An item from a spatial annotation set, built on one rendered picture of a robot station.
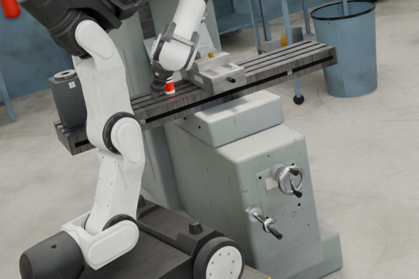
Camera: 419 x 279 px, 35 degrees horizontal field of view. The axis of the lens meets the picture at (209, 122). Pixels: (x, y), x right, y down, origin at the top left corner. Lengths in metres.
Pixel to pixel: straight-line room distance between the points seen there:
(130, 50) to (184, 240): 1.09
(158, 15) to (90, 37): 1.06
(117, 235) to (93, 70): 0.55
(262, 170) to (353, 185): 1.27
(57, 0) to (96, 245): 0.78
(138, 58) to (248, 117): 0.68
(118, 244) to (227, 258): 0.38
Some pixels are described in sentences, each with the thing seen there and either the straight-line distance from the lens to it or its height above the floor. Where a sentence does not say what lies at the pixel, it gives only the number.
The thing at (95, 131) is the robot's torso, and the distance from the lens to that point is 2.17.
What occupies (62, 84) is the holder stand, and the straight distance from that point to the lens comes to 2.56.
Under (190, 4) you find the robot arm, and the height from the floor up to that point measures 1.37.
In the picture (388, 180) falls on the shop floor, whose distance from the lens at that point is 3.75.
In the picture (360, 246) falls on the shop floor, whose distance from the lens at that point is 3.20.
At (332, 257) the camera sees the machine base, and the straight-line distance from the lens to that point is 2.99.
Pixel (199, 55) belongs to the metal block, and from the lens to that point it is 2.75.
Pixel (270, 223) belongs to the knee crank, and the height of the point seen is 0.52.
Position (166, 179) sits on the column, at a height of 0.38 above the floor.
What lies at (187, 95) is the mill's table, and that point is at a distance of 2.65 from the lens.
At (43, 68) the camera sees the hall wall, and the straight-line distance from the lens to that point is 6.91.
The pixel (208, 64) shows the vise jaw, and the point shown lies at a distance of 2.69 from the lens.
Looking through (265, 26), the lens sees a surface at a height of 0.16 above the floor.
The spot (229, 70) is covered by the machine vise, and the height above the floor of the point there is 1.00.
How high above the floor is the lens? 1.75
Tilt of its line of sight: 21 degrees down
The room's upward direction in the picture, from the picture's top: 12 degrees counter-clockwise
